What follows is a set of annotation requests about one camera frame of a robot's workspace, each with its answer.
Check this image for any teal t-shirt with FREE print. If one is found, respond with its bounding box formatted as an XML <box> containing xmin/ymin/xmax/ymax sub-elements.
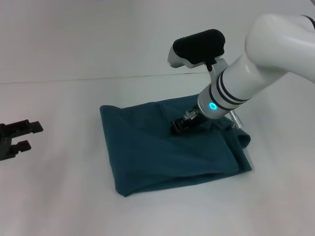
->
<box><xmin>99</xmin><ymin>94</ymin><xmax>253</xmax><ymax>198</ymax></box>

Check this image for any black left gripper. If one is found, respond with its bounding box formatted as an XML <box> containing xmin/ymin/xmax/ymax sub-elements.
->
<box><xmin>0</xmin><ymin>119</ymin><xmax>44</xmax><ymax>162</ymax></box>

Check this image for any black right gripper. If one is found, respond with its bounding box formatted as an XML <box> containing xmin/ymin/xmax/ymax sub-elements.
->
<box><xmin>170</xmin><ymin>104</ymin><xmax>210</xmax><ymax>135</ymax></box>

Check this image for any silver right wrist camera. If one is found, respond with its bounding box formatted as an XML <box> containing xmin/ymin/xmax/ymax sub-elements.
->
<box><xmin>166</xmin><ymin>29</ymin><xmax>226</xmax><ymax>72</ymax></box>

